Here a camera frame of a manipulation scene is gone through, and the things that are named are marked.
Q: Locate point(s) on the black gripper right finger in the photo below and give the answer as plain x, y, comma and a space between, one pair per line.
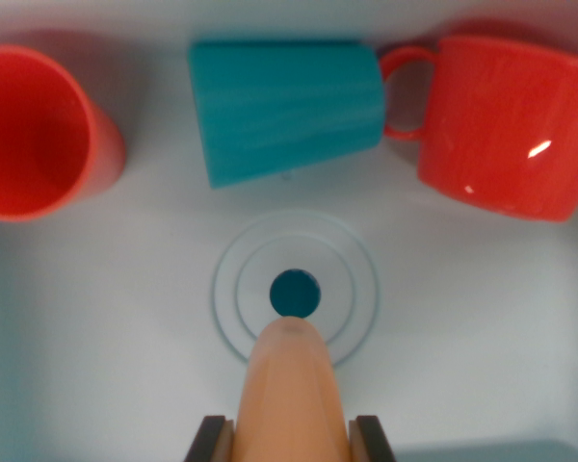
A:
371, 443

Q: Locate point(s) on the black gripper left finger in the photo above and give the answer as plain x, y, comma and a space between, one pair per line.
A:
212, 443

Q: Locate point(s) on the light blue toy sink unit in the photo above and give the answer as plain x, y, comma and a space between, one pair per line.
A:
462, 313

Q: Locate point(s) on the teal tumbler cup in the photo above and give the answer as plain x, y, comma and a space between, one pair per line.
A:
289, 110

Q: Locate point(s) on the red tumbler cup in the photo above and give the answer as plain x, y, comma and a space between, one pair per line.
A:
34, 135

